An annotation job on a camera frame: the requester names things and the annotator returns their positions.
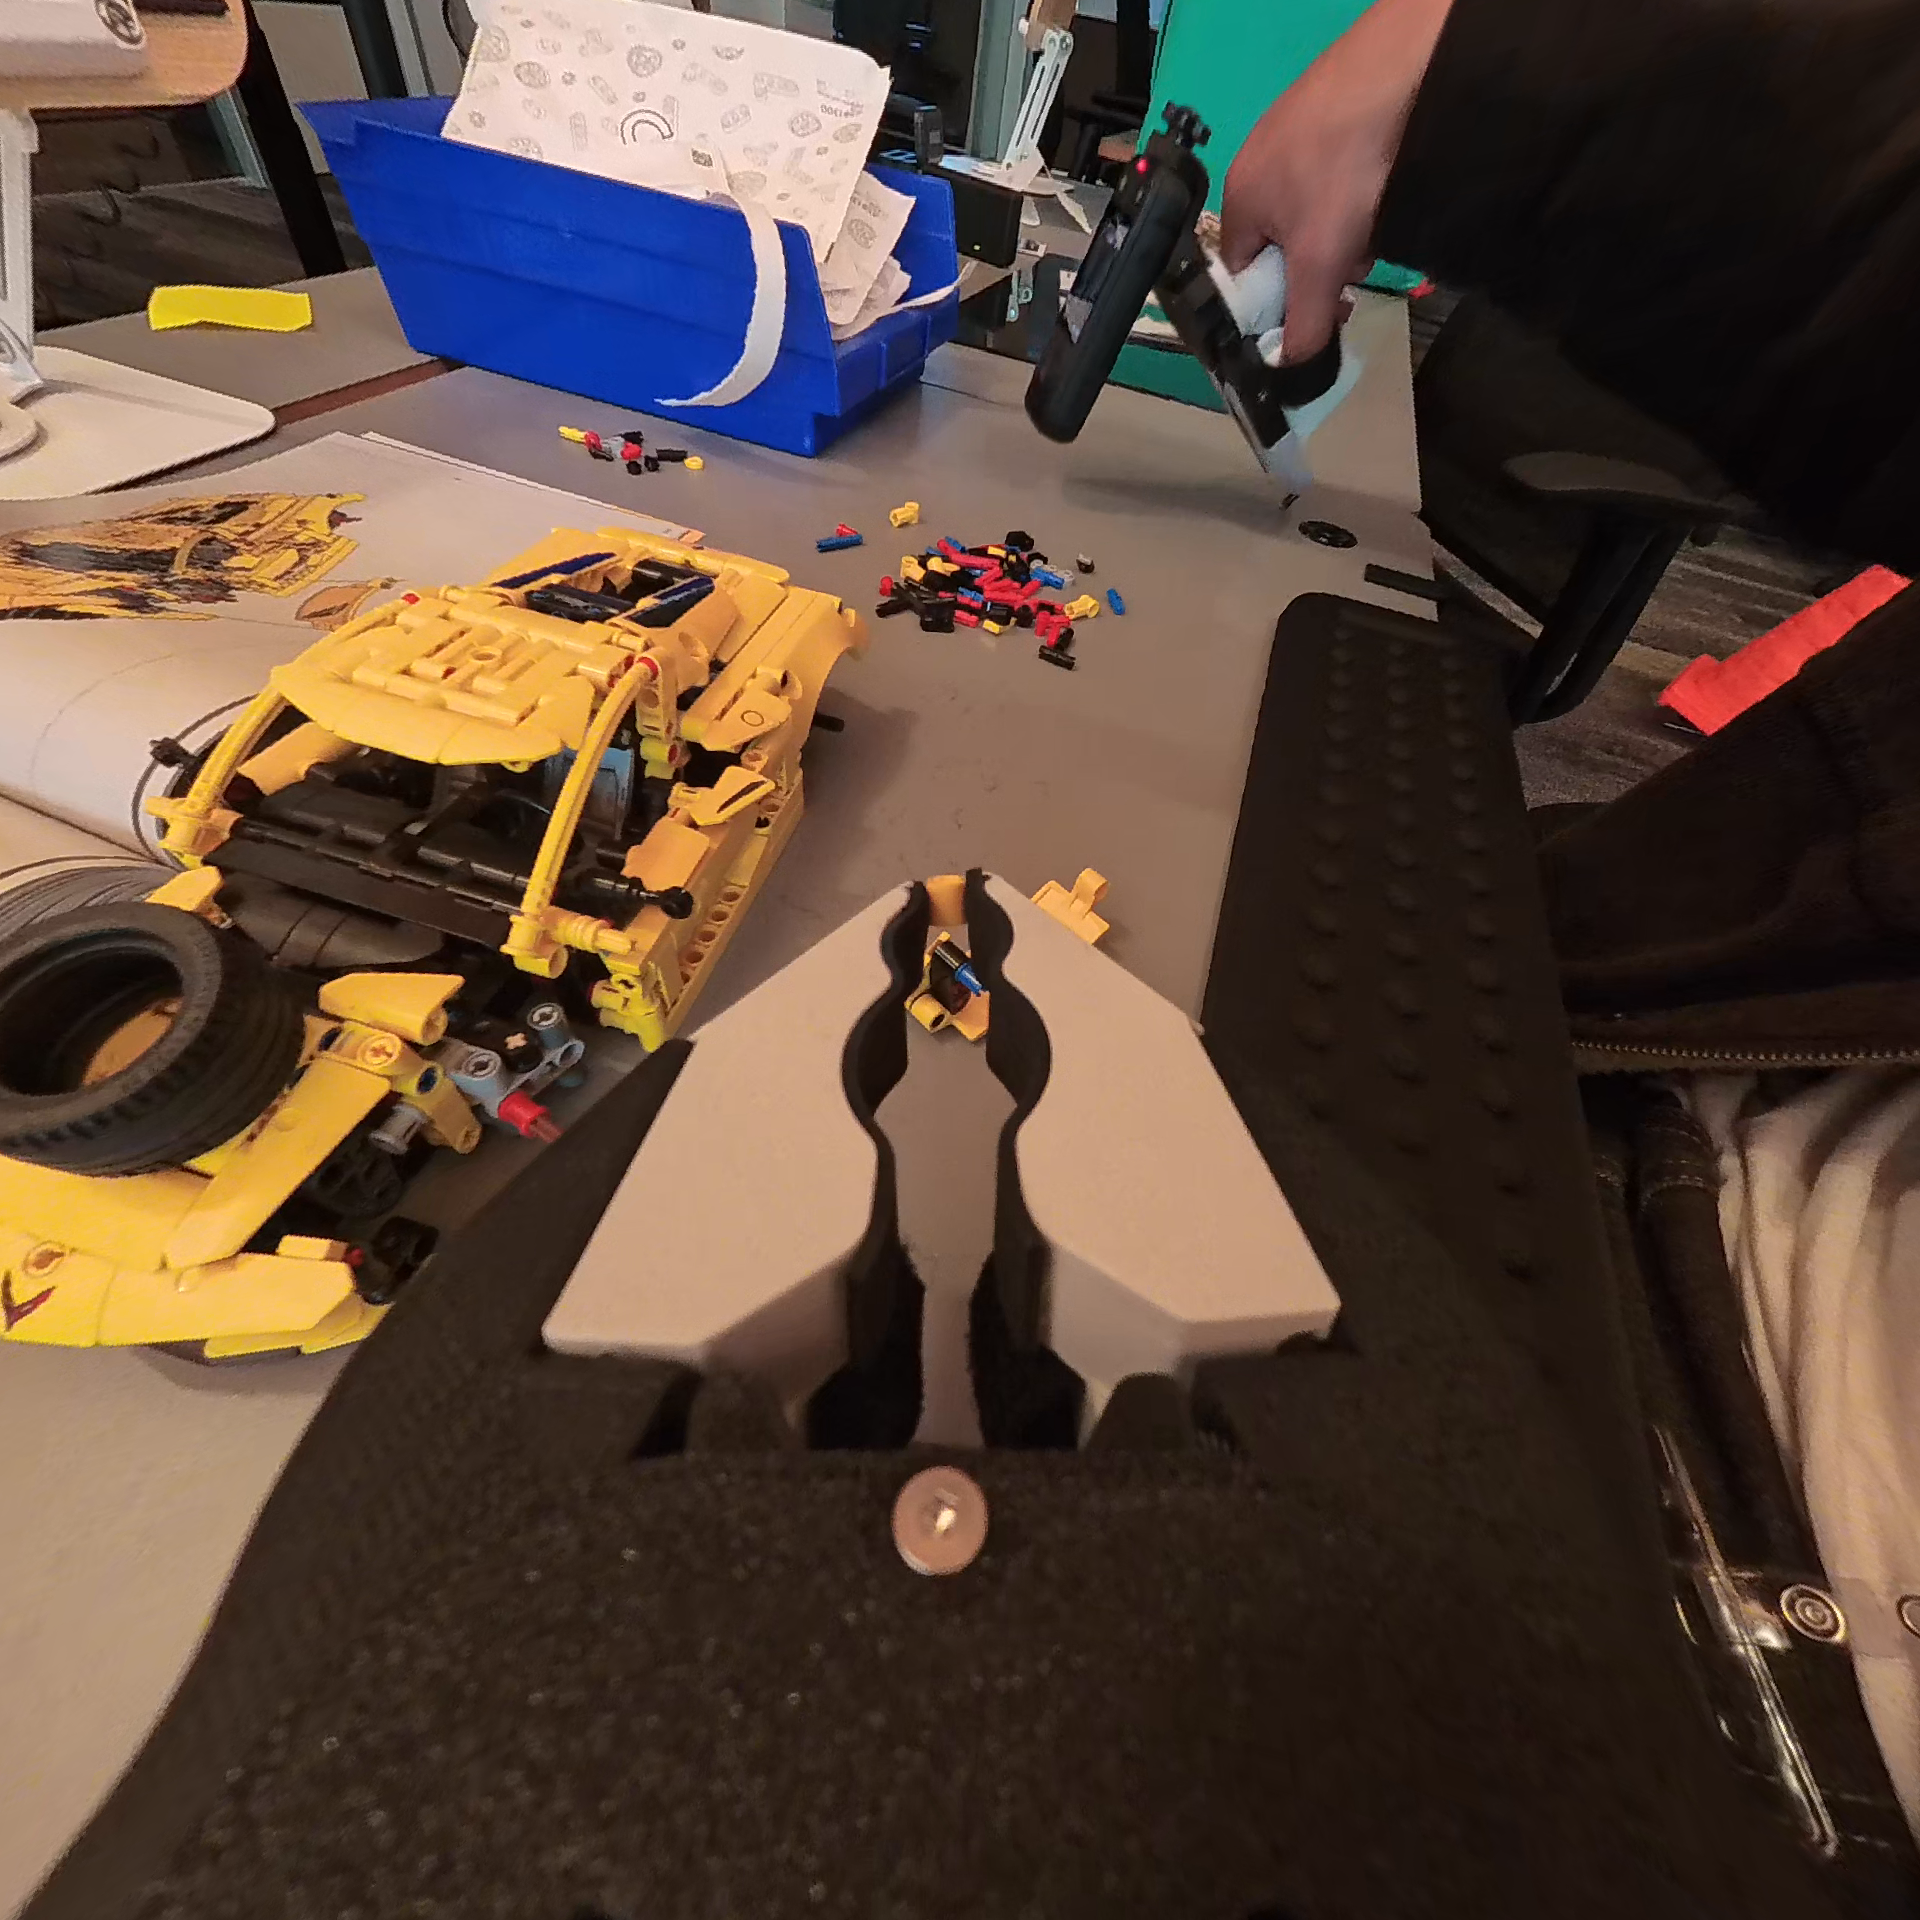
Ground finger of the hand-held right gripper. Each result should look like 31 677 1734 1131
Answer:
1181 275 1322 513

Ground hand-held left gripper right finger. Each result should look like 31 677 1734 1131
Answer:
963 870 1346 1449

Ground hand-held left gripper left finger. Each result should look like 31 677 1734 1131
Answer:
538 883 930 1449

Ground yellow curved fender piece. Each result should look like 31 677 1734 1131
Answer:
906 870 995 1043

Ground yellow toy brick car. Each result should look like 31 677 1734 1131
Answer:
0 527 873 1362

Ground person's right forearm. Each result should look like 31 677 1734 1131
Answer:
1372 0 1920 579

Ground small black desk object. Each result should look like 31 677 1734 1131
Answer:
913 165 1027 275

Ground grey desk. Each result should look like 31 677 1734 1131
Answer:
0 255 1444 1920

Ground person's right hand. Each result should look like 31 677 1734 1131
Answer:
1217 28 1422 364

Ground green plastic bin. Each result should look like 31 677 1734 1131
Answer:
1117 0 1430 415

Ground pile of red black bricks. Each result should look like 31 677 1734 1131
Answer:
875 529 1131 674

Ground black office chair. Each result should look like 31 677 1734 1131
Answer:
1418 292 1762 726

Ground white plastic strip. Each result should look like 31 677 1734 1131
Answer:
656 188 794 411

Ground white printed bag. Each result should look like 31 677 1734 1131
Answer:
441 0 922 326

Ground small cluster of toy pins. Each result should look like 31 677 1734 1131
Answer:
560 424 709 479

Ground blue plastic bin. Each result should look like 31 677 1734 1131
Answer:
298 97 963 460

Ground black toy tyre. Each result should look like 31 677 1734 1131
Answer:
0 902 311 1184

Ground black zip garment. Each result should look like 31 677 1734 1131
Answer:
1530 570 1920 1078

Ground light grey top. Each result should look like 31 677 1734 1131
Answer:
1693 1052 1920 1817

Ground open instruction booklet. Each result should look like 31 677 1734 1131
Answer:
0 431 709 964

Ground yellow sticky note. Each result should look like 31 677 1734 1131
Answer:
149 286 313 333

